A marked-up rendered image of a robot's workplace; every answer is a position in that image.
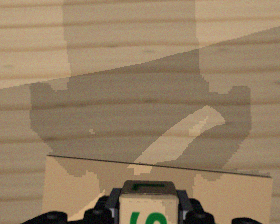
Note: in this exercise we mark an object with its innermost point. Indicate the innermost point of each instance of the tan square mat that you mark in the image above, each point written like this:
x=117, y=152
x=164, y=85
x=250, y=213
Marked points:
x=73, y=185

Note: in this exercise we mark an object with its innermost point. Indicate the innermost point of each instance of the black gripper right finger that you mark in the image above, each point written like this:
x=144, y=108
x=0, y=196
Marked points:
x=187, y=215

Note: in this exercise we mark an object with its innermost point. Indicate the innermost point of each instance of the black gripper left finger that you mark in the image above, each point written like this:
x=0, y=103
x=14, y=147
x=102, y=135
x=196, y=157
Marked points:
x=97, y=215

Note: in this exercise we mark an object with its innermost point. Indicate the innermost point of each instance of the beige block with green letter s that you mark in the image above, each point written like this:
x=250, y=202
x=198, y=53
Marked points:
x=148, y=202

